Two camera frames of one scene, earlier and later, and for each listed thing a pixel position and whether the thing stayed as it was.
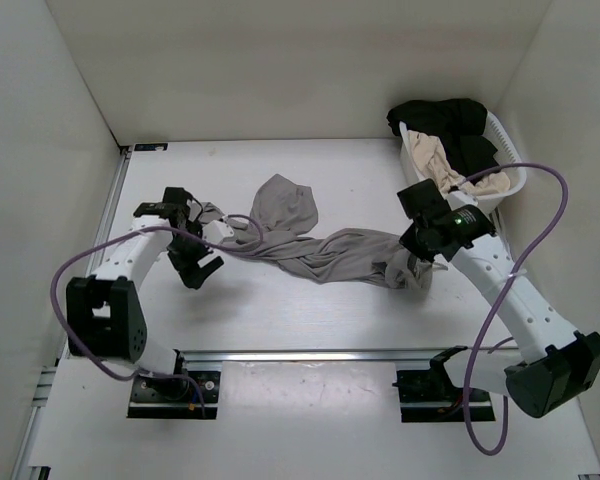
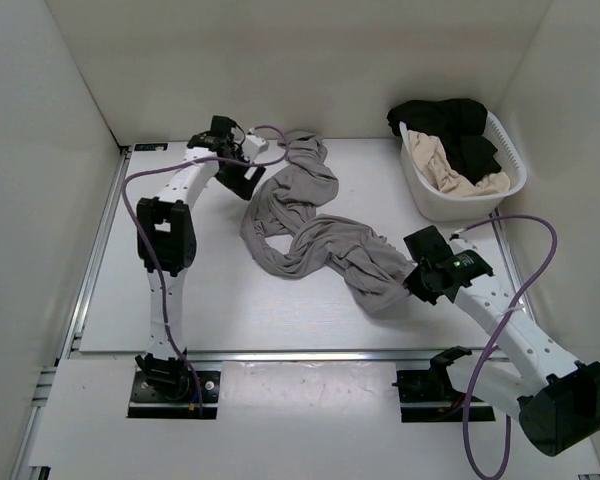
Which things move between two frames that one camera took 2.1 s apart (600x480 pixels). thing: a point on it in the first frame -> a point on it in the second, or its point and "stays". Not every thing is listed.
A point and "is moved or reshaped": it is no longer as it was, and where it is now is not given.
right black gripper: (408, 241) -> (412, 284)
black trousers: (459, 123) stays
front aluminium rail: (214, 360) stays
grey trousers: (283, 211) is moved or reshaped
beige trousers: (430, 155) stays
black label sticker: (150, 146) stays
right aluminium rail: (495, 215) stays
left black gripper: (194, 278) -> (241, 185)
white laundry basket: (505, 155) stays
